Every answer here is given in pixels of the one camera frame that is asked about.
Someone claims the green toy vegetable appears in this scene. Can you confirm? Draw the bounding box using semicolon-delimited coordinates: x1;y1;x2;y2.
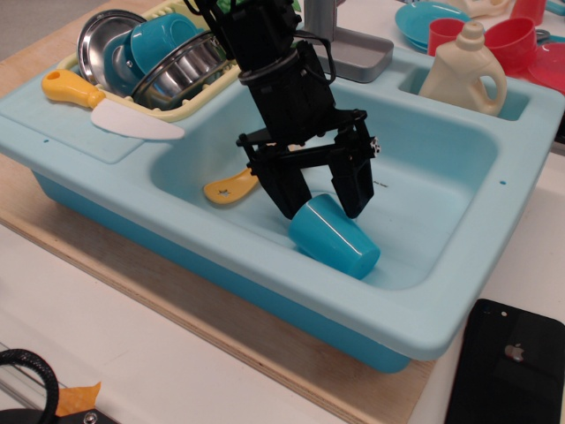
216;0;302;13

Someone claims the red plate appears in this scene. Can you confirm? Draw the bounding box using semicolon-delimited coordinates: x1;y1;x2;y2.
528;42;564;94

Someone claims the blue plastic cup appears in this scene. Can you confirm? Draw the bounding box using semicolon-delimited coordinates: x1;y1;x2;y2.
289;193;380;279

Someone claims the orange tape piece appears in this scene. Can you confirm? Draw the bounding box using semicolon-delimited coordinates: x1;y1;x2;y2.
56;382;102;418

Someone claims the tall red cup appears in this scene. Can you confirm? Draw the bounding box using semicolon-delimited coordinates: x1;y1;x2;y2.
510;0;546;26

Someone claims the grey faucet base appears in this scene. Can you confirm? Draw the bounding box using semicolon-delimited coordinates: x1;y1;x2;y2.
303;0;394;83

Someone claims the stainless steel pot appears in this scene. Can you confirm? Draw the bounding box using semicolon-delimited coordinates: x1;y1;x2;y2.
132;31;230;110

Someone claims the black smartphone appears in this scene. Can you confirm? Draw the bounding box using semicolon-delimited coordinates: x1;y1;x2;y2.
444;299;564;424

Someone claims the yellow handled toy knife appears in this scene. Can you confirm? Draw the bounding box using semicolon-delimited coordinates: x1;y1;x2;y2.
41;69;185;140

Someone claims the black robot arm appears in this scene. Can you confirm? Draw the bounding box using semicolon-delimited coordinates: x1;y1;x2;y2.
186;1;379;219

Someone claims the blue plate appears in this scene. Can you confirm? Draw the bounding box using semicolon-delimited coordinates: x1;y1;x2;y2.
395;2;471;52

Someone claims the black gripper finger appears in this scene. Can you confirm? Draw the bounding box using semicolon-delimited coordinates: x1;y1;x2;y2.
258;169;312;219
329;161;374;218

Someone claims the blue bowl in rack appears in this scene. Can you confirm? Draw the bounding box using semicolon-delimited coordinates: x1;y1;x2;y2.
130;13;203;75

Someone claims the plywood board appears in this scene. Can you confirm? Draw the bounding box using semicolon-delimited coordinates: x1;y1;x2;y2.
0;0;438;424

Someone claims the cream toy object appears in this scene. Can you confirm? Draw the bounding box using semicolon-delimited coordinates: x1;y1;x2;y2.
448;0;510;18

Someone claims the red plastic bowl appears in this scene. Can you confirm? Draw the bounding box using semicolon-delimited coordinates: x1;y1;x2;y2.
485;18;538;75

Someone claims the yellow dish brush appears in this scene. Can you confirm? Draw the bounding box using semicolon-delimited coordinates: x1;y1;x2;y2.
203;168;259;205

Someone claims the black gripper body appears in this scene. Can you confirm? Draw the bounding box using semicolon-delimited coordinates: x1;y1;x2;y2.
237;42;379;177

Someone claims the cream detergent bottle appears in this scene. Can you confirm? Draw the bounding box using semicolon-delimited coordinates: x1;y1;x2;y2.
418;20;507;116

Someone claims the pale yellow dish rack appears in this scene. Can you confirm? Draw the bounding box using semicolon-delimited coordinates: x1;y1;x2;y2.
57;1;239;123

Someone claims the black braided cable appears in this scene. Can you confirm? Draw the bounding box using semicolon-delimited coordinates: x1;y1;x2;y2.
0;348;59;424

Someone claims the red plastic cup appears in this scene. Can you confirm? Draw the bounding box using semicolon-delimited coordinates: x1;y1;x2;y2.
427;18;465;57

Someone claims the light blue toy sink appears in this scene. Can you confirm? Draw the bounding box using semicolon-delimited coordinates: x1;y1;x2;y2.
1;49;564;373

